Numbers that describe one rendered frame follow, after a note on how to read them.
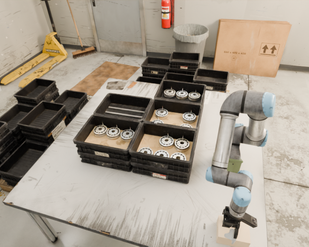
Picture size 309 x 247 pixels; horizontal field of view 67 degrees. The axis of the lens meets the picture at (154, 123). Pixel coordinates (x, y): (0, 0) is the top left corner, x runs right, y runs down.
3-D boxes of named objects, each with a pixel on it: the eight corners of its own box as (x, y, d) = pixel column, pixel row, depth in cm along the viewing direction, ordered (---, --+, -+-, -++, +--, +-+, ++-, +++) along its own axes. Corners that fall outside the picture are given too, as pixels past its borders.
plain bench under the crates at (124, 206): (244, 146, 271) (259, 96, 225) (240, 315, 157) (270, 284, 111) (117, 124, 310) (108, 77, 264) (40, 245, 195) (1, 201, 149)
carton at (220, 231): (245, 227, 131) (248, 220, 126) (247, 249, 123) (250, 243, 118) (217, 221, 134) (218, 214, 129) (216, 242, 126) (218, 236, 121)
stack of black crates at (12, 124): (28, 125, 292) (16, 103, 270) (48, 129, 285) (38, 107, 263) (4, 147, 264) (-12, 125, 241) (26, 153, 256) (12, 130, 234)
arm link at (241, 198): (253, 187, 104) (251, 204, 98) (248, 201, 111) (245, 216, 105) (236, 182, 107) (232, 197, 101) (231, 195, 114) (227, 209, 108)
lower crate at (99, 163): (143, 143, 184) (142, 132, 176) (131, 173, 162) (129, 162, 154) (97, 135, 192) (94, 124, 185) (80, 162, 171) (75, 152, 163)
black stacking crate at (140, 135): (195, 142, 167) (197, 130, 160) (189, 175, 146) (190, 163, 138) (143, 133, 176) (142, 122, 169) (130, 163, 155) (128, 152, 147)
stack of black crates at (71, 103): (73, 111, 311) (65, 89, 289) (93, 114, 304) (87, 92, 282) (55, 130, 283) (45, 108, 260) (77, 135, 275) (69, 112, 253)
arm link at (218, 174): (220, 85, 116) (202, 182, 115) (244, 87, 111) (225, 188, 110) (223, 90, 127) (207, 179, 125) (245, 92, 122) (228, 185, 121)
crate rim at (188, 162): (197, 132, 161) (197, 130, 160) (190, 165, 140) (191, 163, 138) (142, 123, 170) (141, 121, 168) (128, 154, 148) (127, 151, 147)
